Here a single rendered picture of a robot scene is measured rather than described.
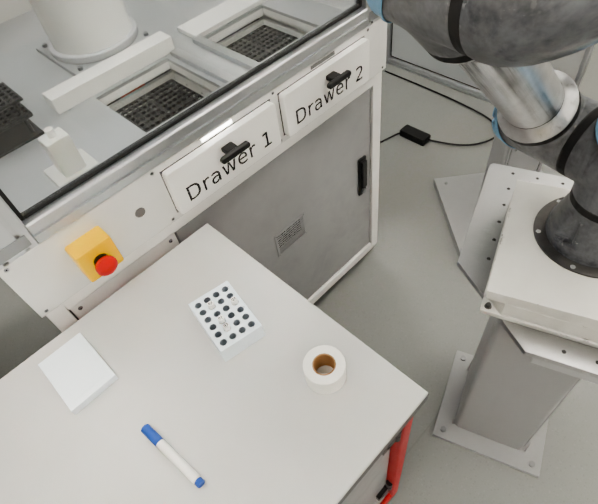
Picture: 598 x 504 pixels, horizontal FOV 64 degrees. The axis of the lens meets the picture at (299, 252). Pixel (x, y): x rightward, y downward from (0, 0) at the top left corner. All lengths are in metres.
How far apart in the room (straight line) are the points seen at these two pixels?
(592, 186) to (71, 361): 0.90
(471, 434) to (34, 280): 1.24
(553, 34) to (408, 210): 1.67
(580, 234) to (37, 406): 0.95
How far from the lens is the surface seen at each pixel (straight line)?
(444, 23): 0.49
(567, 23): 0.46
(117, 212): 0.96
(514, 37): 0.46
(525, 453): 1.64
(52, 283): 0.98
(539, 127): 0.81
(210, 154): 1.00
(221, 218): 1.16
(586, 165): 0.83
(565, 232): 0.92
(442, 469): 1.59
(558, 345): 0.92
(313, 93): 1.16
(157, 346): 0.93
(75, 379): 0.95
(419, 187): 2.19
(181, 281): 0.99
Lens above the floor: 1.52
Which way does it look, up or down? 51 degrees down
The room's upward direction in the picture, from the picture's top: 10 degrees counter-clockwise
